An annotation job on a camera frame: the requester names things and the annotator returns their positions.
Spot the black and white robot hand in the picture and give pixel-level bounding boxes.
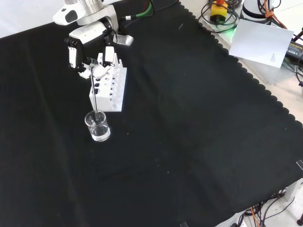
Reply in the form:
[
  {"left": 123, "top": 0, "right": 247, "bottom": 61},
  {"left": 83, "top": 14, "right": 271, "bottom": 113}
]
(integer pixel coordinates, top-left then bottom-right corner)
[{"left": 52, "top": 4, "right": 118, "bottom": 80}]

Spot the clear glass rod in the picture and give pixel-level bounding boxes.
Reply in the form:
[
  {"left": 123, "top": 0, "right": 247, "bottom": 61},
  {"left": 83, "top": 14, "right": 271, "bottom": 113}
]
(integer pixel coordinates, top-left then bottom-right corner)
[{"left": 89, "top": 61, "right": 100, "bottom": 123}]

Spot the white test tube rack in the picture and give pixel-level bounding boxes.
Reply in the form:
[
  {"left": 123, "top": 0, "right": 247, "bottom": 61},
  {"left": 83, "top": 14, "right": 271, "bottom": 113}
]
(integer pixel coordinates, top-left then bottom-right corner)
[{"left": 89, "top": 52, "right": 128, "bottom": 112}]

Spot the small clear glass beaker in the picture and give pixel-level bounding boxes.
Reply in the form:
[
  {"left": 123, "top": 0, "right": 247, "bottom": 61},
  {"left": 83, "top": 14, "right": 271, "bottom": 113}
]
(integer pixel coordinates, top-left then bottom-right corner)
[{"left": 84, "top": 110, "right": 111, "bottom": 142}]

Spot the black bench cloth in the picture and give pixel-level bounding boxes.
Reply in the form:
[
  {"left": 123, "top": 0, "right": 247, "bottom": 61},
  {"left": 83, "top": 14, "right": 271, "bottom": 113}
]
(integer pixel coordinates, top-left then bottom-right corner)
[{"left": 0, "top": 0, "right": 303, "bottom": 227}]

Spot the yellow stop button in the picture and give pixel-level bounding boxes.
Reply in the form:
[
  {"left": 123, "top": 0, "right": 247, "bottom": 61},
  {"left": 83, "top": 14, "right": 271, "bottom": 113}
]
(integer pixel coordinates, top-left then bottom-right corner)
[{"left": 210, "top": 0, "right": 228, "bottom": 24}]

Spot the pale board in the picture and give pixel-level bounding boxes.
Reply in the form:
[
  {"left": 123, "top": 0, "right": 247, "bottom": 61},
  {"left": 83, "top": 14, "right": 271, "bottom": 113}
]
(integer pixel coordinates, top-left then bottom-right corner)
[{"left": 229, "top": 19, "right": 295, "bottom": 69}]

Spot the black power adapter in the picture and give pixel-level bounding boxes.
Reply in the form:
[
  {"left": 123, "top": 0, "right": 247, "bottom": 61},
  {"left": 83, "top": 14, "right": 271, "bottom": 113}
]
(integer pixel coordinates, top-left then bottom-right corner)
[{"left": 285, "top": 39, "right": 303, "bottom": 61}]

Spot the grey bench leg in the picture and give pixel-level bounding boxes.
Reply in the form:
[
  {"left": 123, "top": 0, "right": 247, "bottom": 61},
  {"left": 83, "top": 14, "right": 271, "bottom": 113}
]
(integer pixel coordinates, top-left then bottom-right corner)
[{"left": 285, "top": 181, "right": 299, "bottom": 201}]

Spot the green cable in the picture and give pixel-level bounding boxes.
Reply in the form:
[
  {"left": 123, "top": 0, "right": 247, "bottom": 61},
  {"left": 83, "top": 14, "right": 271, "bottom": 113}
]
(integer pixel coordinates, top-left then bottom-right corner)
[{"left": 125, "top": 0, "right": 155, "bottom": 21}]

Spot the thin black cable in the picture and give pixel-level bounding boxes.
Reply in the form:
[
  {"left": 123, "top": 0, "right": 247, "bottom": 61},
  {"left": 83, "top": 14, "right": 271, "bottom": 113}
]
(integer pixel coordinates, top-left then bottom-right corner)
[{"left": 151, "top": 0, "right": 181, "bottom": 13}]

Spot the black stop button cable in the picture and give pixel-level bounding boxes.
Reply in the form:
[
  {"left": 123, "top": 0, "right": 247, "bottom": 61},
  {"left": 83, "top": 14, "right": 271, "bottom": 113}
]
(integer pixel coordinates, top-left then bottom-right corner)
[{"left": 198, "top": 0, "right": 241, "bottom": 33}]

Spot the orange cable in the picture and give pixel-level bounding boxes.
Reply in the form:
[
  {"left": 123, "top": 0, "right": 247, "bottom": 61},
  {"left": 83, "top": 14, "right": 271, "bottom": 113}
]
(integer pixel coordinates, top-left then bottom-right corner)
[{"left": 260, "top": 0, "right": 289, "bottom": 30}]

